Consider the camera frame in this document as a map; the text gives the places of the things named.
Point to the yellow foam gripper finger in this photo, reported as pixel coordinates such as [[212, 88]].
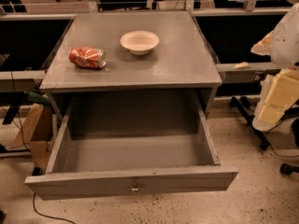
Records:
[[279, 93], [263, 46]]

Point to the grey top drawer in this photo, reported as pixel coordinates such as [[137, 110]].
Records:
[[132, 143]]

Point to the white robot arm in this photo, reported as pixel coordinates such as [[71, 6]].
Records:
[[285, 41]]

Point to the grey drawer cabinet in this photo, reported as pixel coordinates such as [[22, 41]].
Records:
[[181, 59]]

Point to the small beige scrap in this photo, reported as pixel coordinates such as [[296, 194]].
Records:
[[241, 65]]

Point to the black stand leg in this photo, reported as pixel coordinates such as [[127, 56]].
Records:
[[244, 106]]

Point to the white paper bowl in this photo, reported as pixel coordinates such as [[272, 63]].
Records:
[[140, 42]]

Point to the crushed orange soda can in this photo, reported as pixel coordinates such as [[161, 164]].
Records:
[[87, 57]]

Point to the green object on box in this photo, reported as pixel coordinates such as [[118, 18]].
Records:
[[37, 98]]

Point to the brown cardboard box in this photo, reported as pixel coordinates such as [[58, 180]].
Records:
[[36, 134]]

